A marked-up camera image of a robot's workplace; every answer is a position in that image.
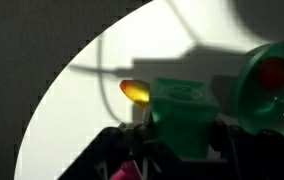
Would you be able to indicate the green plastic bowl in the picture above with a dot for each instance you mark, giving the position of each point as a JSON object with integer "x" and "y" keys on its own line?
{"x": 255, "y": 107}

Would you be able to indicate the small red ball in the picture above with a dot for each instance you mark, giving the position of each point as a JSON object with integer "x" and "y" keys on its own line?
{"x": 270, "y": 73}

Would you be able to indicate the yellow banana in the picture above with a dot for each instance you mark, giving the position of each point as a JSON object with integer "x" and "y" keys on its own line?
{"x": 137, "y": 91}

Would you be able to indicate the round white table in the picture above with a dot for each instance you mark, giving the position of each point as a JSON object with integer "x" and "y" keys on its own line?
{"x": 85, "y": 128}

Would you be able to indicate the dark green block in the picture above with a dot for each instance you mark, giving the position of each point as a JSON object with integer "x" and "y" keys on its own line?
{"x": 183, "y": 113}

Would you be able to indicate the magenta block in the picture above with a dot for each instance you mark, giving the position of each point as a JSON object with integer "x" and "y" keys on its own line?
{"x": 127, "y": 171}

